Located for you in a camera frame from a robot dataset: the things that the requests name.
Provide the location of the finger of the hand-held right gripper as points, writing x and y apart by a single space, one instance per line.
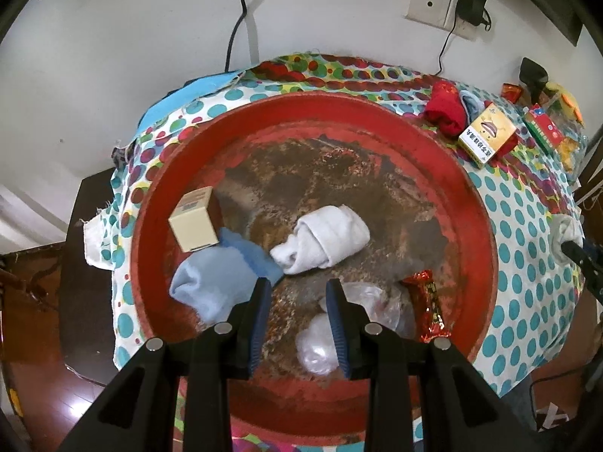
591 268

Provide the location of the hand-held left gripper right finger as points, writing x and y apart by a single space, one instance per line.
338 329

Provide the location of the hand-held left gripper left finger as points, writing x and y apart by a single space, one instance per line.
261 320

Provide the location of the clear plastic bag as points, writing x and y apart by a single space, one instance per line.
320 343

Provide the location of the white sock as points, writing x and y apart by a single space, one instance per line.
325 238
563 228

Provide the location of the light blue sock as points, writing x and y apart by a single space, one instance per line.
212 282
472 106

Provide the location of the red foil snack wrapper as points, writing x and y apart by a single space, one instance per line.
426 306

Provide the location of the small beige box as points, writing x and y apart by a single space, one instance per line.
193 223

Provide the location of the plain red sock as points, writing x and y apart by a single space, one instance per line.
504 148

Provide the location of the red round worn tray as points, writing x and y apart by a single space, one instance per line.
329 174

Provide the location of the yellow cardboard box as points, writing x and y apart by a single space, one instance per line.
487 134

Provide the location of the red sock with gold embroidery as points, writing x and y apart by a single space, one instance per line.
443 108

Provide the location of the polka dot tablecloth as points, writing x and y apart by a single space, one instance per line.
518 226

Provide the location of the clear bag of snacks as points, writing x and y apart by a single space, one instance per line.
570 136

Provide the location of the red and green box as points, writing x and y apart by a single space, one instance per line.
544 127

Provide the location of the dark wooden side table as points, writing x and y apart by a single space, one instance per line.
89 268

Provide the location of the small red packet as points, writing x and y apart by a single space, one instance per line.
511 92

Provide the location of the black stand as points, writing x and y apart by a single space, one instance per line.
532 77

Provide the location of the light blue cloth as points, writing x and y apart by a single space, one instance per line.
188 99

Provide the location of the black power adapter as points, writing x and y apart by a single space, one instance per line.
473 4

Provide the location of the wall socket with charger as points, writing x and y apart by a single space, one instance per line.
431 4

